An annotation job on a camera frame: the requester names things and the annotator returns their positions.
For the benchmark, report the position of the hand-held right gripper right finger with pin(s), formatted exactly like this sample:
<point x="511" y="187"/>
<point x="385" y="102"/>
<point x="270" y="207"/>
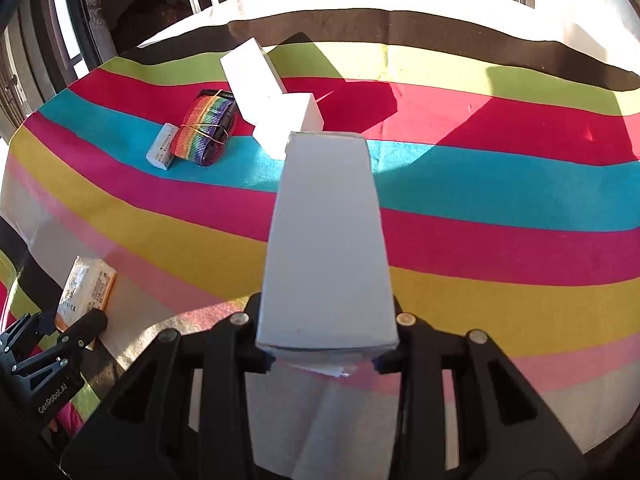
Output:
<point x="407" y="347"/>

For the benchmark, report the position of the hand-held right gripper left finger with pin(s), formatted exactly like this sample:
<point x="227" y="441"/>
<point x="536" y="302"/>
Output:
<point x="245" y="346"/>

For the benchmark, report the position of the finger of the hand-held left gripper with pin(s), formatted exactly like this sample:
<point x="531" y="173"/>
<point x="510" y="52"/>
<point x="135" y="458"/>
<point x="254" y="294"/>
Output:
<point x="70" y="345"/>
<point x="22" y="335"/>

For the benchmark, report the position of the tall grey-white cardboard box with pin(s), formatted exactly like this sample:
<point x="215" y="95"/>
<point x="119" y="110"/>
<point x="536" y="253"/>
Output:
<point x="325" y="240"/>

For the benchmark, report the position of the orange and white packet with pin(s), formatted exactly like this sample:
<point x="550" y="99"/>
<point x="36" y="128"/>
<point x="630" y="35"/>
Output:
<point x="85" y="285"/>

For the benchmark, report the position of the striped colourful tablecloth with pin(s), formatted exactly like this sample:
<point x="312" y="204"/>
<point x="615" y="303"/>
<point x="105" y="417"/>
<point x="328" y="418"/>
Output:
<point x="500" y="185"/>

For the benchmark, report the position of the small white printed box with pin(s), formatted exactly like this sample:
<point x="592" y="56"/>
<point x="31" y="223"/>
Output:
<point x="162" y="147"/>

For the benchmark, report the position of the white cardboard box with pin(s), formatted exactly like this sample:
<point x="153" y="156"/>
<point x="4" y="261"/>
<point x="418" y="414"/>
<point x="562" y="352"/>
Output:
<point x="252" y="80"/>
<point x="285" y="120"/>

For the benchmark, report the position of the dark sliding glass door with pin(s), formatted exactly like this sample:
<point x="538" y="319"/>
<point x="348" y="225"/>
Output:
<point x="50" y="25"/>

